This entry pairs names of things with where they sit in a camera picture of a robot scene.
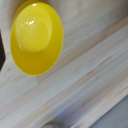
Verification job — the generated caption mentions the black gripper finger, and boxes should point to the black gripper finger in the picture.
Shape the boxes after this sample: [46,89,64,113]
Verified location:
[0,33,6,72]

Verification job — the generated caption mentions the yellow plastic bowl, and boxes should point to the yellow plastic bowl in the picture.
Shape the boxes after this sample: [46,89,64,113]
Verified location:
[9,0,65,77]

